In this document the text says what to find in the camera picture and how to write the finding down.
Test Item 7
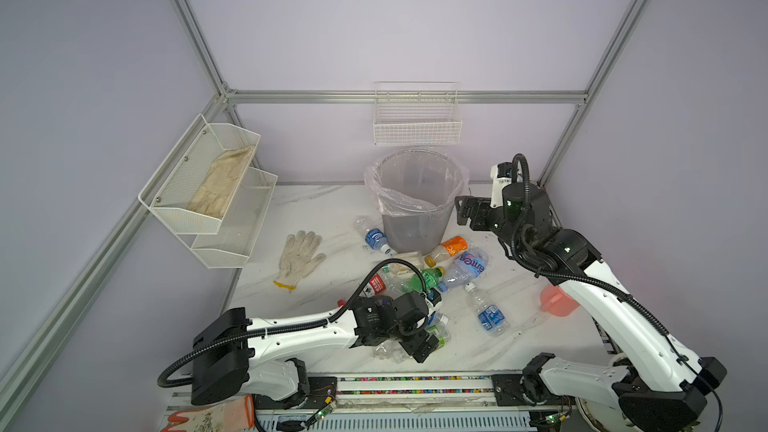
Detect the blue label water bottle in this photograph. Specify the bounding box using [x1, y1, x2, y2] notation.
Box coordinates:
[464, 282, 507, 335]

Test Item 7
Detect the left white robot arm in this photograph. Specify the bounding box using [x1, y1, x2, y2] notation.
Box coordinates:
[157, 263, 442, 407]

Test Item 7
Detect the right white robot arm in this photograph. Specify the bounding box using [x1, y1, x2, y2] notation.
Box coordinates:
[455, 153, 727, 431]

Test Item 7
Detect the grey mesh waste bin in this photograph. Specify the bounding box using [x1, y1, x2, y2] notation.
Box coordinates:
[364, 148, 468, 255]

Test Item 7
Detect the blue label bottle near bin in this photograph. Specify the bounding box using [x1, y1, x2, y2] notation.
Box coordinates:
[354, 216, 392, 255]

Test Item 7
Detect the clear plastic bin liner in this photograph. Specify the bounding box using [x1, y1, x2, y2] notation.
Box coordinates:
[363, 147, 469, 217]

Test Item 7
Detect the red label clear bottle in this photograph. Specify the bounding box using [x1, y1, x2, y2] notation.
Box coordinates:
[358, 272, 398, 299]

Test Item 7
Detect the orange label juice bottle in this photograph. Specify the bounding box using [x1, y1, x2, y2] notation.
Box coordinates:
[424, 236, 468, 268]

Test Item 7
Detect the green Sprite bottle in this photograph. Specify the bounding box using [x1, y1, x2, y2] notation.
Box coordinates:
[400, 267, 444, 293]

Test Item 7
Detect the clear green cap bottle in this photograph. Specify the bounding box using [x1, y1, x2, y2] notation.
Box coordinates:
[383, 251, 427, 277]

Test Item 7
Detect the large crushed blue label bottle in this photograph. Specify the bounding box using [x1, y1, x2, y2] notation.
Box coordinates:
[438, 247, 489, 292]

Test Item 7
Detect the pink spray bottle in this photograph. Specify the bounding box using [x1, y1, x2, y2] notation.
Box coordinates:
[539, 285, 580, 317]

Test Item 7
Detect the white cotton work glove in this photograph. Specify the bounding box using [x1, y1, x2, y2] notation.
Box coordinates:
[273, 230, 326, 290]

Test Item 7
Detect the white mesh lower shelf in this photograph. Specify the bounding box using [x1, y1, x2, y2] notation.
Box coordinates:
[191, 167, 278, 269]

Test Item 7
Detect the white mesh shelf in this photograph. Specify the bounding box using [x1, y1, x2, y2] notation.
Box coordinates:
[138, 115, 260, 235]
[191, 167, 278, 269]

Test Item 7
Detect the beige glove in shelf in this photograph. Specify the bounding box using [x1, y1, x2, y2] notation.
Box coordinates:
[187, 146, 256, 219]

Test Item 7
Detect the white mesh upper shelf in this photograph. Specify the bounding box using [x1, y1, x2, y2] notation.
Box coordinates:
[138, 115, 260, 235]

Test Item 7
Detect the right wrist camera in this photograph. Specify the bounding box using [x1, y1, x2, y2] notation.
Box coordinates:
[490, 162, 518, 208]

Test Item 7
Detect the white wire wall basket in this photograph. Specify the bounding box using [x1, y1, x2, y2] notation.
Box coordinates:
[373, 81, 463, 146]

